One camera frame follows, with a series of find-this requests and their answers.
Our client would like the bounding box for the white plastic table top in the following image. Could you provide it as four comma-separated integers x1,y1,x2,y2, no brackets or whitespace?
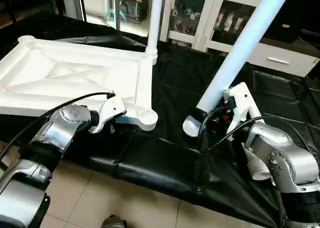
0,35,160,133

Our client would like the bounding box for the white plastic table leg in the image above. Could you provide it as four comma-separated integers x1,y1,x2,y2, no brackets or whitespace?
144,0,165,59
182,0,295,138
245,148,272,181

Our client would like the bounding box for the black mat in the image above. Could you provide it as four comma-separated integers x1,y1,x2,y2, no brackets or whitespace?
0,12,320,227

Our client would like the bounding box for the white drawer unit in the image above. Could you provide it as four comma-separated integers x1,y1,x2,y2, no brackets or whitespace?
247,40,320,78

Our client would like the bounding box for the white glass-door cabinet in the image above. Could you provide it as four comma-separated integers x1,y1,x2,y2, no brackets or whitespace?
160,0,272,54

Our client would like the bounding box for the dark storage box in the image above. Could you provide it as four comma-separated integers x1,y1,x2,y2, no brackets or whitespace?
120,0,149,23

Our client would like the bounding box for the black box yellow label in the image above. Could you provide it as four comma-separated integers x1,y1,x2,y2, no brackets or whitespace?
279,0,320,44

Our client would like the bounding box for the light blue metal frame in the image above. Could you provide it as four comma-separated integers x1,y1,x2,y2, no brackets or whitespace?
102,0,126,23

